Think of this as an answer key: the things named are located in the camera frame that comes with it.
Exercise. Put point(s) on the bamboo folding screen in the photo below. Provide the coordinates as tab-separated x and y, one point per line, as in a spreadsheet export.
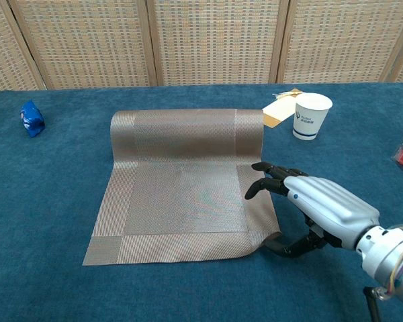
215	40

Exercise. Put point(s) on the blue snack packet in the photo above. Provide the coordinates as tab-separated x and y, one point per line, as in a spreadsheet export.
32	119

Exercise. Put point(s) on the white paper cup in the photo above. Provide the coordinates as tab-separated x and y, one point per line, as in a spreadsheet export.
310	117

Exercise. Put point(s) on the brown woven placemat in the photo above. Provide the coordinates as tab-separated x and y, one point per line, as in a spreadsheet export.
181	194

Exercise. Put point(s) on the blue carpet table cover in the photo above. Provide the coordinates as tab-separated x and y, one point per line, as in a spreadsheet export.
53	201

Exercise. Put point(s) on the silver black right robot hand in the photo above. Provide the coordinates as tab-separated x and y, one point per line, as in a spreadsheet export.
329	204

